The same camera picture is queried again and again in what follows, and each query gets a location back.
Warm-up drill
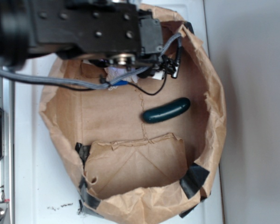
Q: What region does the black tape strip front right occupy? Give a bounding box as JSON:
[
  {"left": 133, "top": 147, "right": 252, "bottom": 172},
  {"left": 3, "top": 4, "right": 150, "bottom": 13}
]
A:
[{"left": 179, "top": 162, "right": 210, "bottom": 217}]

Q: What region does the thin black cable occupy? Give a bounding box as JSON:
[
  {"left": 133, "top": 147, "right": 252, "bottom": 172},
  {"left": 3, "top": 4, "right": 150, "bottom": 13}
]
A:
[{"left": 53, "top": 70, "right": 168, "bottom": 96}]

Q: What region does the black tape strip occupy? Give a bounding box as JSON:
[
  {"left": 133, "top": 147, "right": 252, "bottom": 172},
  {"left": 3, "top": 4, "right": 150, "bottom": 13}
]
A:
[
  {"left": 75, "top": 142, "right": 103, "bottom": 218},
  {"left": 179, "top": 162, "right": 210, "bottom": 217},
  {"left": 184, "top": 21, "right": 195, "bottom": 34}
]

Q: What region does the dark green toy cucumber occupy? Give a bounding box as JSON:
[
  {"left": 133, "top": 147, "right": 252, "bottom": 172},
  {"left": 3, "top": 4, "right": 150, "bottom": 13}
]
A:
[{"left": 142, "top": 98, "right": 191, "bottom": 124}]

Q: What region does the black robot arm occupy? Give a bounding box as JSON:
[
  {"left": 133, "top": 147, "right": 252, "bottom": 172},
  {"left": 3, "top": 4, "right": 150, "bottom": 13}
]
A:
[{"left": 0, "top": 0, "right": 179, "bottom": 78}]

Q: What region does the black tape strip far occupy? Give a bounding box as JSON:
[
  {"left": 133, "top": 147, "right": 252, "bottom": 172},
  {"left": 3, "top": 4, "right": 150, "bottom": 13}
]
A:
[{"left": 184, "top": 21, "right": 195, "bottom": 34}]

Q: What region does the grey braided cable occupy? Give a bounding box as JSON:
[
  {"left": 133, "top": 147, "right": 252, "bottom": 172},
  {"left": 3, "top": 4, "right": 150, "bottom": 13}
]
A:
[{"left": 0, "top": 32, "right": 182, "bottom": 91}]

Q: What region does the white paper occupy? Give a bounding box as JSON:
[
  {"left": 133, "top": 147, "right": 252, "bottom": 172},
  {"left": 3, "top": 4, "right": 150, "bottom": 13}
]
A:
[{"left": 104, "top": 67, "right": 139, "bottom": 84}]

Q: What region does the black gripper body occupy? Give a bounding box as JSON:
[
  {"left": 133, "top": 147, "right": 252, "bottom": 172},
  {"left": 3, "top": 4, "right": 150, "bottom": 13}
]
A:
[{"left": 83, "top": 10, "right": 181, "bottom": 79}]

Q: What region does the black tape strip front left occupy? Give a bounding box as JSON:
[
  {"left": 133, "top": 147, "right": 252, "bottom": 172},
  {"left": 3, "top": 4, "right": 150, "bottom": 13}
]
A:
[{"left": 75, "top": 142, "right": 103, "bottom": 218}]

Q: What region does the brown paper bag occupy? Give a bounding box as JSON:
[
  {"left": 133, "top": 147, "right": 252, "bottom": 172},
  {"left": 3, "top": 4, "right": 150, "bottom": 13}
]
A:
[{"left": 39, "top": 4, "right": 226, "bottom": 224}]

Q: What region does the aluminium rail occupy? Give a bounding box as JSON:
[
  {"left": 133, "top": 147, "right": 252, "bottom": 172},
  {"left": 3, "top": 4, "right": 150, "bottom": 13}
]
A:
[{"left": 0, "top": 77, "right": 15, "bottom": 224}]

